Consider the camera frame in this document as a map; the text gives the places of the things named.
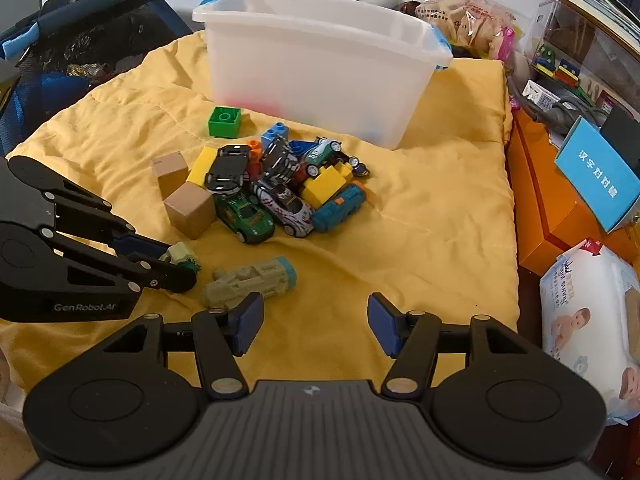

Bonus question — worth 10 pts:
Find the orange box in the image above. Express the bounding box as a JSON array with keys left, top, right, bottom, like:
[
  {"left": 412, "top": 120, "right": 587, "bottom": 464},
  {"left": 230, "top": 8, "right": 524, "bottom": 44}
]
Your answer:
[{"left": 506, "top": 110, "right": 639, "bottom": 276}]

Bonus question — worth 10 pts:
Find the beige toy truck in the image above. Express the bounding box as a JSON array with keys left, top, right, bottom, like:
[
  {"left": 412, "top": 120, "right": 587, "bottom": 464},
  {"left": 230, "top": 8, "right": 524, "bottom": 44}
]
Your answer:
[{"left": 204, "top": 257, "right": 297, "bottom": 310}]

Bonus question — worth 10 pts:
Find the green duplo brick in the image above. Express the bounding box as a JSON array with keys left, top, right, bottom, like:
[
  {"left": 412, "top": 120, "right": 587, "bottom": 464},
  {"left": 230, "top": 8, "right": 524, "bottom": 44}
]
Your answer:
[{"left": 207, "top": 106, "right": 242, "bottom": 139}]

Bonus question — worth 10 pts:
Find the blue card box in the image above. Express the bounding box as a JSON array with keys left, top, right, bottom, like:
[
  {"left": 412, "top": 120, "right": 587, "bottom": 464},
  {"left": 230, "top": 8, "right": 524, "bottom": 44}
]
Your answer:
[{"left": 554, "top": 117, "right": 639, "bottom": 233}]

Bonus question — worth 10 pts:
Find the yellow flat brick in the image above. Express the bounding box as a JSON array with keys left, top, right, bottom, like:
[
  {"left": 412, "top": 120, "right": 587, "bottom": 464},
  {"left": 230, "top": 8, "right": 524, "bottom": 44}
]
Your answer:
[{"left": 186, "top": 146, "right": 217, "bottom": 188}]

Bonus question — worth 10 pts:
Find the green white racing car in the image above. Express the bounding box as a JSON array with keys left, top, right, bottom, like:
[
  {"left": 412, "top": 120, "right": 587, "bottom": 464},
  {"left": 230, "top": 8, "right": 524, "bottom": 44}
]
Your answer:
[{"left": 300, "top": 138, "right": 360, "bottom": 178}]

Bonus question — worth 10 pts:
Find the small green white car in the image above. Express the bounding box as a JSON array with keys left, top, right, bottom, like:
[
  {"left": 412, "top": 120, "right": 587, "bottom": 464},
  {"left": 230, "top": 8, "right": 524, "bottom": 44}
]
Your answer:
[{"left": 160, "top": 242, "right": 201, "bottom": 273}]

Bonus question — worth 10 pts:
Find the dark blue bag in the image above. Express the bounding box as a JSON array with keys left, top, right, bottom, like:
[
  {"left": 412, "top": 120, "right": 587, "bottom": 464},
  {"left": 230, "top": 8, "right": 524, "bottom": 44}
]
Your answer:
[{"left": 1, "top": 0, "right": 191, "bottom": 155}]

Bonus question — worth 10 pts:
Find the black silver toy car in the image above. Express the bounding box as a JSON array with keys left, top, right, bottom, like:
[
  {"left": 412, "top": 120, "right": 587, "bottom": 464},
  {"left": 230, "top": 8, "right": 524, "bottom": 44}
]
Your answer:
[{"left": 260, "top": 136, "right": 299, "bottom": 184}]

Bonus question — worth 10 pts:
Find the yellow duplo brick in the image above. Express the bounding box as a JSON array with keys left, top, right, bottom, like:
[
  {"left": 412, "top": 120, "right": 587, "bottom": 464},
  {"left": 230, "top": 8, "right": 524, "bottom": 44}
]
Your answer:
[{"left": 300, "top": 162, "right": 352, "bottom": 209}]

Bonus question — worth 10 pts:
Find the dark green toy car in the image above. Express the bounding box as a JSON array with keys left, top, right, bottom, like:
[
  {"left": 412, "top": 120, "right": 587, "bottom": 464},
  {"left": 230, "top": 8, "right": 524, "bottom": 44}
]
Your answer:
[{"left": 214, "top": 193, "right": 276, "bottom": 245}]

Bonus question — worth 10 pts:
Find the snack bag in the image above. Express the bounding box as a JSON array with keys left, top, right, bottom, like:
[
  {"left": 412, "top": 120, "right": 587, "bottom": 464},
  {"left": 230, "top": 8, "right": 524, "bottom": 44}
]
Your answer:
[{"left": 414, "top": 0, "right": 524, "bottom": 61}]

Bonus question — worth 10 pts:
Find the teal orange toy vehicle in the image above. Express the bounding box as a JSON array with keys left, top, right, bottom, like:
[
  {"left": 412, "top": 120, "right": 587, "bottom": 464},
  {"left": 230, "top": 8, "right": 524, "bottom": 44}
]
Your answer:
[{"left": 311, "top": 183, "right": 367, "bottom": 233}]

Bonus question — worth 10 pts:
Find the light wooden cube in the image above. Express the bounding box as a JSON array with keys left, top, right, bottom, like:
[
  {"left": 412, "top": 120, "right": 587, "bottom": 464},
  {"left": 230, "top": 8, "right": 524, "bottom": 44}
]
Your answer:
[{"left": 151, "top": 152, "right": 189, "bottom": 200}]

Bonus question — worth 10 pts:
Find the yellow quilted cloth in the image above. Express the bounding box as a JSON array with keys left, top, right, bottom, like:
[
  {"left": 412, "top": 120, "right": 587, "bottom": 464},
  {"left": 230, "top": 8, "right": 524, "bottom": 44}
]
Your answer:
[{"left": 16, "top": 32, "right": 520, "bottom": 382}]

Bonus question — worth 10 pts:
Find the baby wipes pack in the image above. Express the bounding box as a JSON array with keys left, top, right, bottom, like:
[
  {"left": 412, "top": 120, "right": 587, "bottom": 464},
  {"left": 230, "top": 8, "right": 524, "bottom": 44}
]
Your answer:
[{"left": 539, "top": 238, "right": 639, "bottom": 426}]

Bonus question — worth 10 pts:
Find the translucent white storage bin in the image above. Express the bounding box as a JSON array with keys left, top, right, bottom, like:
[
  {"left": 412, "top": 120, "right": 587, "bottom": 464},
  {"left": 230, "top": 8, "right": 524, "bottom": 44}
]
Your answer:
[{"left": 192, "top": 0, "right": 452, "bottom": 150}]

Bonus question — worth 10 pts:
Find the white red toy car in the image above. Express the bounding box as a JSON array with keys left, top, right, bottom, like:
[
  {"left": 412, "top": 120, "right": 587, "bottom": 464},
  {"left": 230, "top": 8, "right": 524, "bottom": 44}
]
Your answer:
[{"left": 252, "top": 179, "right": 314, "bottom": 238}]

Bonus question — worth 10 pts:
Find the blue duplo brick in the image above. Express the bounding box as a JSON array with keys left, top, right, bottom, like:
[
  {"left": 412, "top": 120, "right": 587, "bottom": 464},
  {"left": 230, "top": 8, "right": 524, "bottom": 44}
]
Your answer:
[{"left": 260, "top": 122, "right": 288, "bottom": 151}]

